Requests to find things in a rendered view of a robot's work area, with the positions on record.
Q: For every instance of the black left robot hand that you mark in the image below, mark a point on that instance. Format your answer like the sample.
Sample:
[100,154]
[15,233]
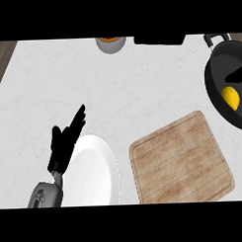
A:
[61,148]

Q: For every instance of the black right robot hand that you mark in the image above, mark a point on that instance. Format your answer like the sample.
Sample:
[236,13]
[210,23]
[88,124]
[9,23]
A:
[238,75]

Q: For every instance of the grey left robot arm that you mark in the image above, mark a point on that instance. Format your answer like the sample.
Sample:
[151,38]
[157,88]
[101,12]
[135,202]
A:
[46,194]

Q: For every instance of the black pot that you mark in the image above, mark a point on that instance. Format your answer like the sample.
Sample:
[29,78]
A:
[216,73]

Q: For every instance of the yellow lemon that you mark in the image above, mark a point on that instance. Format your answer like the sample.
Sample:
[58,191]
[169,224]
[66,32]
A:
[231,97]

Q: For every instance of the wooden cutting board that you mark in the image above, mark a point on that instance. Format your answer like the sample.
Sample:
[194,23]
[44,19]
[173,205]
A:
[182,160]

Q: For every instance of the white oval plate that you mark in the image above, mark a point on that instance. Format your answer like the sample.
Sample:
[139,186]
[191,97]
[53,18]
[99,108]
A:
[92,173]

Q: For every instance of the grey can with orange top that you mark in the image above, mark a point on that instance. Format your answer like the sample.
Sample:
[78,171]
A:
[111,46]

